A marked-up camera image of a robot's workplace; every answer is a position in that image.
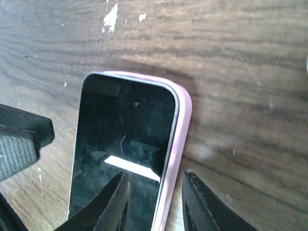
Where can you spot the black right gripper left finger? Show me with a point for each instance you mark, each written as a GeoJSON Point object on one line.
{"type": "Point", "coordinates": [108, 211]}

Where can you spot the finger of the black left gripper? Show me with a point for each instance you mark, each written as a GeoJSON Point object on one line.
{"type": "Point", "coordinates": [22, 135]}

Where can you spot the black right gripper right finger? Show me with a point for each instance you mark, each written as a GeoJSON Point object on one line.
{"type": "Point", "coordinates": [204, 211]}

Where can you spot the pink phone case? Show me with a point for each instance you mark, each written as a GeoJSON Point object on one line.
{"type": "Point", "coordinates": [179, 131]}

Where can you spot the white black phone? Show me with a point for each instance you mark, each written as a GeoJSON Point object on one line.
{"type": "Point", "coordinates": [126, 123]}

